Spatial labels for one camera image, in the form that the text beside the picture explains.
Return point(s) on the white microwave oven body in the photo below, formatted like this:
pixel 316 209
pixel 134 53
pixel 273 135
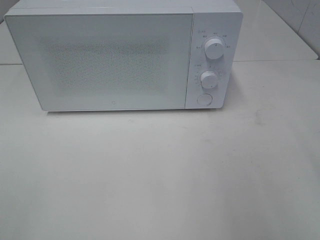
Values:
pixel 210 19

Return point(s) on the white upper power knob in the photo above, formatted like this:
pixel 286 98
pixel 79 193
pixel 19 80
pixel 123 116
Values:
pixel 214 48

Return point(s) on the white microwave door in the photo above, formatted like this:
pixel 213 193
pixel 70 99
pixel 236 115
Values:
pixel 105 62

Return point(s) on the white round door button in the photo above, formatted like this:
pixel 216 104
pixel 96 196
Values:
pixel 205 99

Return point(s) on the white timer knob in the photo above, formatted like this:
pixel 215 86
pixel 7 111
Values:
pixel 209 79

